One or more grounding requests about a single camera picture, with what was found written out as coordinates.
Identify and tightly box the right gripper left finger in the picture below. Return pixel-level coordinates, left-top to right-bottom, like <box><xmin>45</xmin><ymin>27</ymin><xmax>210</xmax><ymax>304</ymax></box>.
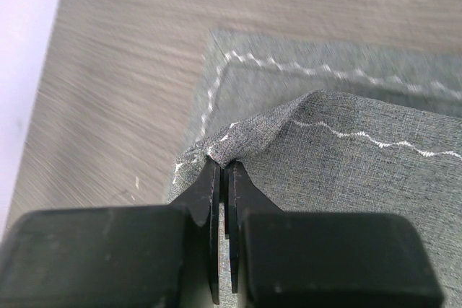
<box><xmin>1</xmin><ymin>159</ymin><xmax>220</xmax><ymax>307</ymax></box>

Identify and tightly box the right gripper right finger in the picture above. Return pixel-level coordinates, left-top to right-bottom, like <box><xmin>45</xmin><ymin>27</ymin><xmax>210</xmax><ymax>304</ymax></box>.
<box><xmin>224</xmin><ymin>161</ymin><xmax>443</xmax><ymax>307</ymax></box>

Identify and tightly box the grey napkin white stitching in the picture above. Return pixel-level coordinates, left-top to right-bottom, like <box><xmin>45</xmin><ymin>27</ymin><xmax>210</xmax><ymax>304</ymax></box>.
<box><xmin>168</xmin><ymin>30</ymin><xmax>461</xmax><ymax>307</ymax></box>

